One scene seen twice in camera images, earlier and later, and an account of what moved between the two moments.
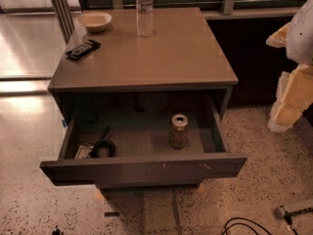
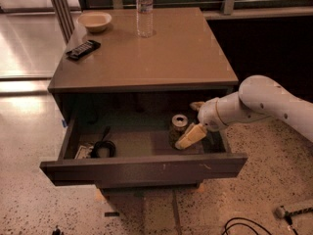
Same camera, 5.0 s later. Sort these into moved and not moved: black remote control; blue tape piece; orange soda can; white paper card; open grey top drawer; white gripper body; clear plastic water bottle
Moved: white gripper body
Not moved: clear plastic water bottle; blue tape piece; open grey top drawer; white paper card; orange soda can; black remote control
